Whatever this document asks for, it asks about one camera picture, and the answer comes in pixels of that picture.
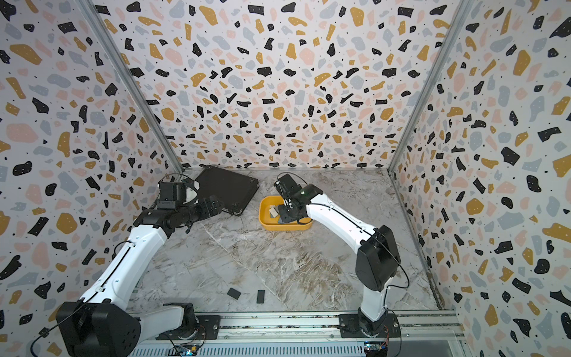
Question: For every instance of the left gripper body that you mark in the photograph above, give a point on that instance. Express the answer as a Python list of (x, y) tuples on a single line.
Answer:
[(192, 213)]

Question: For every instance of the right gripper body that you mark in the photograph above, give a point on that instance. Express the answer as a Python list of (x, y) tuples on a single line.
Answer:
[(285, 214)]

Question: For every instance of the white eraser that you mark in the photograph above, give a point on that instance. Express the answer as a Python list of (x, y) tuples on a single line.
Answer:
[(273, 213)]

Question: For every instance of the black eraser bottom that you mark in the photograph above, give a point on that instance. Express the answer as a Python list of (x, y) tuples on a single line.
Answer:
[(260, 296)]

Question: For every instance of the black eraser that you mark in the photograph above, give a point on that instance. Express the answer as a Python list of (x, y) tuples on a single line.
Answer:
[(260, 296), (235, 294)]

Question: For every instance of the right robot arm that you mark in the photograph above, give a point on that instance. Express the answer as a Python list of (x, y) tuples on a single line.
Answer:
[(377, 254)]

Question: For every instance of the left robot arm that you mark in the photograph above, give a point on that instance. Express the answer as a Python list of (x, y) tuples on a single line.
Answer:
[(98, 323)]

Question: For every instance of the black eraser far left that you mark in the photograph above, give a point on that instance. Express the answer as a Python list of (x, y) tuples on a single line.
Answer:
[(235, 294)]

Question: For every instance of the black flat case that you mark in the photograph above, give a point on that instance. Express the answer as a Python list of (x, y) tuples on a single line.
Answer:
[(232, 189)]

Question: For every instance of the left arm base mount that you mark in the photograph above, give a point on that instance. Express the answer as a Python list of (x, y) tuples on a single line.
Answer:
[(201, 327)]

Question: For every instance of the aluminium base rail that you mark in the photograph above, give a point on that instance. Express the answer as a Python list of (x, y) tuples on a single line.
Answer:
[(423, 333)]

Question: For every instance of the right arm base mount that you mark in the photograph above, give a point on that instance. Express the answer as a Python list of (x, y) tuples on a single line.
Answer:
[(357, 325)]

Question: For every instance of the left aluminium corner post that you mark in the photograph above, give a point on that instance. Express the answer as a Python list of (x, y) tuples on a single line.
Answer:
[(132, 51)]

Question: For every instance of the aluminium corner post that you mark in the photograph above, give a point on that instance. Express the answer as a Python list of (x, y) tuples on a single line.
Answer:
[(132, 51), (458, 19)]

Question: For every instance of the right aluminium corner post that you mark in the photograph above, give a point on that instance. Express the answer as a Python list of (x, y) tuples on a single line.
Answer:
[(458, 19)]

